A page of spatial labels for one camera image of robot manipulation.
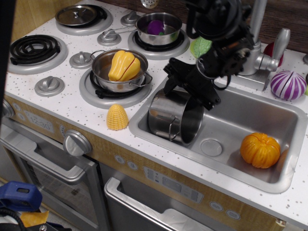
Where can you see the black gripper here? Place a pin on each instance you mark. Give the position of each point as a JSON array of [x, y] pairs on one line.
[[187, 76]]

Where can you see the stainless steel pot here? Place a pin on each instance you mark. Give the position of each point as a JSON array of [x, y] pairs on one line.
[[175, 117]]

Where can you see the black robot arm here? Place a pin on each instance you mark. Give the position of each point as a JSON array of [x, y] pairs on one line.
[[223, 22]]

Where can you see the stainless steel sink basin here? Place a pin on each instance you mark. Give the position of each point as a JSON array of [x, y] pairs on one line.
[[218, 141]]

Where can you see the steel pot lid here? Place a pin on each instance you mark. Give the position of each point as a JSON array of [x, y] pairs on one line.
[[76, 15]]

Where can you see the green toy plate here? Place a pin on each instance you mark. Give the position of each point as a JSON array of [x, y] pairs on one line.
[[194, 48]]

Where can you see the green toy cabbage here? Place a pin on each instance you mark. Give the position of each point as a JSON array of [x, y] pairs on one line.
[[204, 45]]

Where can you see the yellow toy bell pepper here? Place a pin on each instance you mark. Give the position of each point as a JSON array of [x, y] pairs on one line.
[[124, 66]]

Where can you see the purple toy eggplant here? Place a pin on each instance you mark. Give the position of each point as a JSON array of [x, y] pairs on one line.
[[156, 27]]

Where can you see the yellow toy corn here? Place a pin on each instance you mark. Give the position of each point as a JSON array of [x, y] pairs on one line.
[[117, 118]]

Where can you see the silver stove knob back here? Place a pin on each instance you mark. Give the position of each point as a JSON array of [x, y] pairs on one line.
[[129, 19]]

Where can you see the silver stove knob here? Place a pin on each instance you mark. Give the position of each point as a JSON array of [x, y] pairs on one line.
[[129, 19], [49, 86], [81, 60], [109, 38]]

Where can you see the silver stove knob upper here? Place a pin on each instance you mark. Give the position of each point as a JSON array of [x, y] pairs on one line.
[[109, 38]]

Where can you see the hanging steel strainer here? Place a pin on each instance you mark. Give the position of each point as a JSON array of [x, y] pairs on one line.
[[149, 4]]

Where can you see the silver toy faucet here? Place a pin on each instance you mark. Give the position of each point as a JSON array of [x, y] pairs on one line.
[[258, 66]]

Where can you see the silver stove knob middle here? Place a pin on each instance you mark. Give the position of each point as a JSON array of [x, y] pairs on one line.
[[81, 60]]

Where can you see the red toy vegetable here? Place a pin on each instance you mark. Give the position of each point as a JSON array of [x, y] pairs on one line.
[[269, 51]]

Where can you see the orange toy pumpkin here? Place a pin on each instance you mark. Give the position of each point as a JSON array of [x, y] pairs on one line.
[[260, 150]]

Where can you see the silver oven dial right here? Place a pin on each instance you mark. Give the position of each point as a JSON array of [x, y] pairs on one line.
[[76, 144]]

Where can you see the silver oven dial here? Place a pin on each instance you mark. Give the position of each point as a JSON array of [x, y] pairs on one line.
[[76, 144], [7, 110]]

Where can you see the purple white toy onion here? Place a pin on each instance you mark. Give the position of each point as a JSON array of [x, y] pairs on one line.
[[288, 85]]

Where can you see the toy dishwasher door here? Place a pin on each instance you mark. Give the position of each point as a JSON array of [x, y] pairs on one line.
[[151, 198]]

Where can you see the silver stove knob front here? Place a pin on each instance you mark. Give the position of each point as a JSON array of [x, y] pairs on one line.
[[49, 86]]

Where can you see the black coil burner left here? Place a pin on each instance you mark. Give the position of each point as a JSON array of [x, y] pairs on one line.
[[33, 49]]

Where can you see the toy oven door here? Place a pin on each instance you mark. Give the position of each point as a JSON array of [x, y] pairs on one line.
[[70, 186]]

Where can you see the silver oven dial left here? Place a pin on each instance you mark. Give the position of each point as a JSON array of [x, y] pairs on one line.
[[7, 110]]

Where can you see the blue clamp tool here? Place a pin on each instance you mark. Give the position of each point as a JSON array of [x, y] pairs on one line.
[[20, 196]]

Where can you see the yellow cloth piece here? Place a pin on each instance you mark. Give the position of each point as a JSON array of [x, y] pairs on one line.
[[30, 219]]

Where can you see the steel two-handled pan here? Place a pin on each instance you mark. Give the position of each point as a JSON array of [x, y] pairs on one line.
[[101, 66]]

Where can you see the steel saucepan with handle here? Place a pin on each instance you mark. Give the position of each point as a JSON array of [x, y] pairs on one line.
[[172, 29]]

